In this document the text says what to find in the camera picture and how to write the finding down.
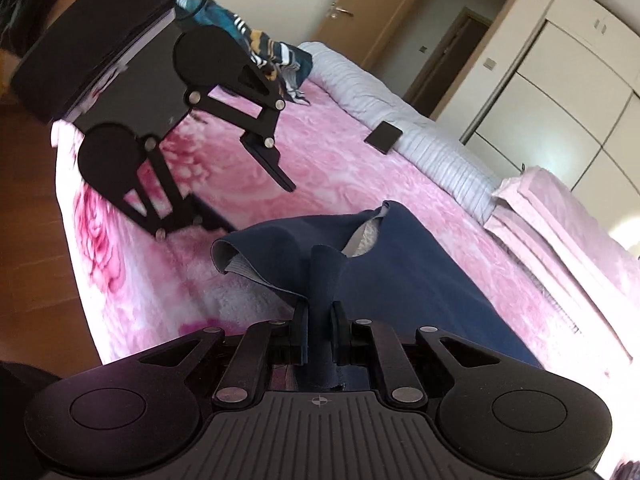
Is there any folded pink blanket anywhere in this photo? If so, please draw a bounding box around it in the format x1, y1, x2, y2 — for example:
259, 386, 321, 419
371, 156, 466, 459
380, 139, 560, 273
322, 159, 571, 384
485, 165, 640, 311

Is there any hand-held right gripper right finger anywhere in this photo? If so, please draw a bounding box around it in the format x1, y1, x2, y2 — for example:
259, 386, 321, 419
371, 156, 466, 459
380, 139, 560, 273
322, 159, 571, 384
330, 302, 501, 406

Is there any pink floral blanket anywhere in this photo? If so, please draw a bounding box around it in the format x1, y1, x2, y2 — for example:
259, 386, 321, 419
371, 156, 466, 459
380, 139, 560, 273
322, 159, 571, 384
50, 77, 636, 396

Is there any striped multicolour shirt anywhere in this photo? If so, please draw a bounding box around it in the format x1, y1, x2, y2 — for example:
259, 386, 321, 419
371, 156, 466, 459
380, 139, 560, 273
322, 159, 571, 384
180, 0, 313, 106

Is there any light wooden door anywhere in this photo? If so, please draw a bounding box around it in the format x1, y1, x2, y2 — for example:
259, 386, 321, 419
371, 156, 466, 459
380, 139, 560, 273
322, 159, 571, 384
317, 0, 443, 68

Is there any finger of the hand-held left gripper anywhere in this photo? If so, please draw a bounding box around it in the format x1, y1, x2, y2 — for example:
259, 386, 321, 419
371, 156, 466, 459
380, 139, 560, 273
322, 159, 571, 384
187, 62, 297, 194
117, 137, 238, 240

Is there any blue sweatshirt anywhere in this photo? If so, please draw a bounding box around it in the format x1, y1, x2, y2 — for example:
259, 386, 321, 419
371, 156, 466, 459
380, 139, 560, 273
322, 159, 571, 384
212, 200, 543, 391

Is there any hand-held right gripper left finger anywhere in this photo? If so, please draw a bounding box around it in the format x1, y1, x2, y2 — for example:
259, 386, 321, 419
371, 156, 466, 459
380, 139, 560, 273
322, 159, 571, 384
140, 300, 308, 408

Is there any black phone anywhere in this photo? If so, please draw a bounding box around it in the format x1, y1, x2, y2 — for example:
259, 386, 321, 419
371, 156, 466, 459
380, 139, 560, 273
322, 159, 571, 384
364, 121, 403, 155

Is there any rolled striped grey quilt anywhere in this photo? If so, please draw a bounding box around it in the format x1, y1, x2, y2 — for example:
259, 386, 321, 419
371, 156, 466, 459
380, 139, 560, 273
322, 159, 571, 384
299, 41, 503, 221

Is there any dark brown door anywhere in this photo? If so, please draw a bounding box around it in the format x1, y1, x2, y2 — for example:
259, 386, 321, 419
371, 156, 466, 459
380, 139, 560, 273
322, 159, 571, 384
405, 7, 493, 106

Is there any white wardrobe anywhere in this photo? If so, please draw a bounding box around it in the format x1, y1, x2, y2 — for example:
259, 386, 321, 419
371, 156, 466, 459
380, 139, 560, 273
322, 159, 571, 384
460, 0, 640, 201

